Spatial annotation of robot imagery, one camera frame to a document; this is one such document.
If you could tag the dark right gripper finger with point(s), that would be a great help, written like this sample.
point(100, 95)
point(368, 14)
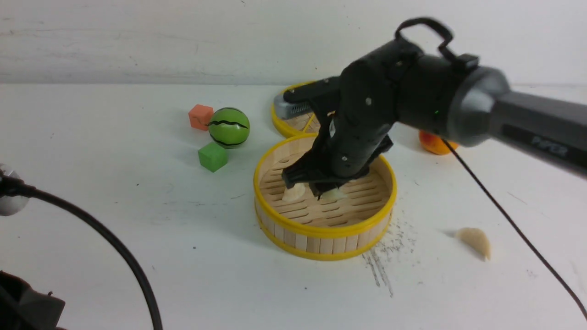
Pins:
point(308, 168)

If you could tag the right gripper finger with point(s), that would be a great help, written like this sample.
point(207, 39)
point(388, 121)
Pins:
point(322, 185)

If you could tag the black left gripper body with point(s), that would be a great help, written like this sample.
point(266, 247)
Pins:
point(23, 308)

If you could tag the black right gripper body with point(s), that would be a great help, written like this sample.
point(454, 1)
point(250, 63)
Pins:
point(356, 109)

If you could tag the white toy dumpling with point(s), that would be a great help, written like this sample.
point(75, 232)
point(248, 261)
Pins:
point(333, 195)

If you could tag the pale yellow toy dumpling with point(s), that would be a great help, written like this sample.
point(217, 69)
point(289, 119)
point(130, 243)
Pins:
point(294, 193)

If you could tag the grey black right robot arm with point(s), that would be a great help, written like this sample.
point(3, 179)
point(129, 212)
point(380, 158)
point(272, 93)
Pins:
point(451, 97)

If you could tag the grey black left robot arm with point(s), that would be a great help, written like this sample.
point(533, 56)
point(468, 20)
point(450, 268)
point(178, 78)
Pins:
point(10, 202)

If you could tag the yellow rimmed bamboo steamer tray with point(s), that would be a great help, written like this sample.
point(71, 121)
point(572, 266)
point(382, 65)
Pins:
point(314, 228)

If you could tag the yellow rimmed bamboo steamer lid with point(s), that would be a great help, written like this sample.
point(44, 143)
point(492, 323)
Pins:
point(304, 124)

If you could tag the orange toy pear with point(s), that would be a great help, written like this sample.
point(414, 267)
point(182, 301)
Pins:
point(433, 144)

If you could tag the green striped toy ball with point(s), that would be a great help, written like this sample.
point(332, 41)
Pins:
point(229, 127)

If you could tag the green foam cube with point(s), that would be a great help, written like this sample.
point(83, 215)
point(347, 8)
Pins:
point(212, 157)

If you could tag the orange foam cube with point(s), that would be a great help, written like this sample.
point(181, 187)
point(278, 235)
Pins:
point(200, 117)

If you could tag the beige toy dumpling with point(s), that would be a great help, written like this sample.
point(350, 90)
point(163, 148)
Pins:
point(477, 240)

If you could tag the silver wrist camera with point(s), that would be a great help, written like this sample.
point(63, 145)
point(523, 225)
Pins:
point(293, 108)

